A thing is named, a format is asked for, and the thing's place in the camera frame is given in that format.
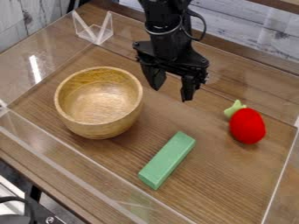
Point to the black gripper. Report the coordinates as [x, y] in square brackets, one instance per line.
[167, 53]

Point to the green rectangular block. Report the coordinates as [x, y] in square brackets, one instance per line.
[165, 160]

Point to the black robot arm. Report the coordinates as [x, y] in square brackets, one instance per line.
[172, 26]

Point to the light wooden bowl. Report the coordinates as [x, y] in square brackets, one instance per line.
[97, 101]

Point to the red plush strawberry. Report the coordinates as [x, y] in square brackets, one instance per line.
[246, 123]

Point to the clear acrylic corner bracket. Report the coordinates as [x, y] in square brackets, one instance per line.
[96, 34]

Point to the clear acrylic tray wall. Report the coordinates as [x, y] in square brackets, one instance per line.
[88, 189]

